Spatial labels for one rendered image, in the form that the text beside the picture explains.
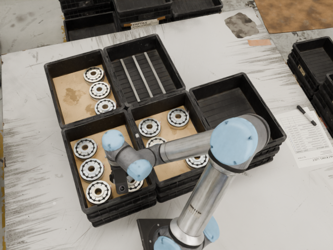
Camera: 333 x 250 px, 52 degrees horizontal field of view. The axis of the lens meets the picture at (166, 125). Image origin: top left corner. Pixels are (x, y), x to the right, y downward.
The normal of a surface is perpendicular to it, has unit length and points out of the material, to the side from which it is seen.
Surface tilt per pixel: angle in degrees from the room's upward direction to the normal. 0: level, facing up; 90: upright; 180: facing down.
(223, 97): 0
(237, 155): 44
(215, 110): 0
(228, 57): 0
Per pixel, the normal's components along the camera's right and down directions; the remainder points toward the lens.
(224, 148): -0.48, 0.04
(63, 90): 0.00, -0.53
